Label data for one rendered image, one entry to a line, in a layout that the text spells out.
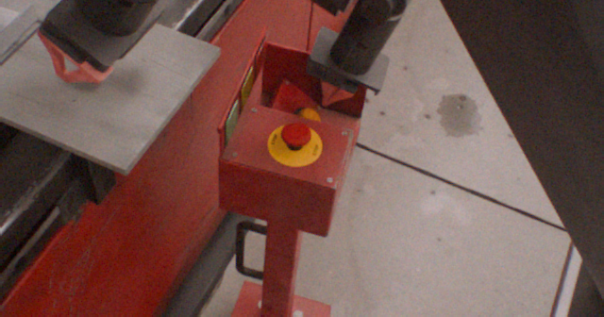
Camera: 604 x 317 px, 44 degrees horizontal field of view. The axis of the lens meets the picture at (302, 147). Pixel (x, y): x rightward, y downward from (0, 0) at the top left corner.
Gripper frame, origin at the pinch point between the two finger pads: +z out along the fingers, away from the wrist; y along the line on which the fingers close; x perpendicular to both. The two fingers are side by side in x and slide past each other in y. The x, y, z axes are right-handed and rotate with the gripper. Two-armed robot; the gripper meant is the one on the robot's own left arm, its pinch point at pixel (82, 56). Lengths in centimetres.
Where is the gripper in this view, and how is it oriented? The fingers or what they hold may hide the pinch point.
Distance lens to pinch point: 74.2
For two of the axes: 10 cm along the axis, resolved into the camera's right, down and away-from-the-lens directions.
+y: -4.2, 6.8, -6.0
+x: 7.5, 6.3, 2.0
